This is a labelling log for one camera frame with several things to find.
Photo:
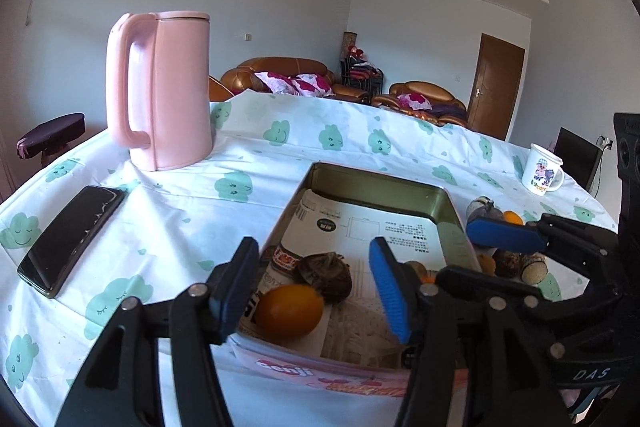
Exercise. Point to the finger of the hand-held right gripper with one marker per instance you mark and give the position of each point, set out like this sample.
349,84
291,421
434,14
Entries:
475,279
500,234

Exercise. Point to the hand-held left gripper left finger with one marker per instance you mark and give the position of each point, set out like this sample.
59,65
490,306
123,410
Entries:
235,294

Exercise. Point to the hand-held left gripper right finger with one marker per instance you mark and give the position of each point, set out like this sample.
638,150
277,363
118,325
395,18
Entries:
392,294

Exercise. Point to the small orange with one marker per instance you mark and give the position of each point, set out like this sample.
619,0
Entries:
486,263
429,278

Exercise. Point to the orange with green stem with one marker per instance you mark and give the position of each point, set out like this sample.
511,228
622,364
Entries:
512,217

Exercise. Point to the purple passion fruit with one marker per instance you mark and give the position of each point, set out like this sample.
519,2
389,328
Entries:
482,208

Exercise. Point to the pink metal tin box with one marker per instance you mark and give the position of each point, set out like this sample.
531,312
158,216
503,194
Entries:
380,187

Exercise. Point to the dark brown round fruit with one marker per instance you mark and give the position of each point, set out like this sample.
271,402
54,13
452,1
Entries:
416,268

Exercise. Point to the large orange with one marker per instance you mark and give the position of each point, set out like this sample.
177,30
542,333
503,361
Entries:
290,313

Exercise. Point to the printed paper sheet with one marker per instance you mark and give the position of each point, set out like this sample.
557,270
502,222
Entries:
380,232

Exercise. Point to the black monitor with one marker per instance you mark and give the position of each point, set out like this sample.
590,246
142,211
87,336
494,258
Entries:
575,159

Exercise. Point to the white cartoon mug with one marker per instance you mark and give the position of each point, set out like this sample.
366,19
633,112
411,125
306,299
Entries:
540,169

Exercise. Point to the white cloud print tablecloth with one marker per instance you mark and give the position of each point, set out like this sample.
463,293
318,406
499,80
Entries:
200,207

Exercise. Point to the brown wooden door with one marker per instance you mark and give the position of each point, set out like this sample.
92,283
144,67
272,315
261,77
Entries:
492,87

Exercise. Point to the small pink floral pillow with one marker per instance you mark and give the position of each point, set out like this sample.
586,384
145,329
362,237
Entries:
415,100

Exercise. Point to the brown leather armchair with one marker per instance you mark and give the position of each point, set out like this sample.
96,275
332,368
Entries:
425,88

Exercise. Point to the black smartphone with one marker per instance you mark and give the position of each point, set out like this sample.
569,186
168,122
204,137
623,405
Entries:
70,242

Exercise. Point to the pink electric kettle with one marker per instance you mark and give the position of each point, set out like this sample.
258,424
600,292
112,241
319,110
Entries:
175,97

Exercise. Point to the stacked dark chairs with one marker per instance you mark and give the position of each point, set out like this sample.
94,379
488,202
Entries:
362,77

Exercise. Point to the brown leather sofa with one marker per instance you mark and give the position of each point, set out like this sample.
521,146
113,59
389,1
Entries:
250,66

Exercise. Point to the tall patterned floor vase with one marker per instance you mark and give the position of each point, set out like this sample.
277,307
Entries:
349,42

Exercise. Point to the purple cushioned stool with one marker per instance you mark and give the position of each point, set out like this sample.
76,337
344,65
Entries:
50,132

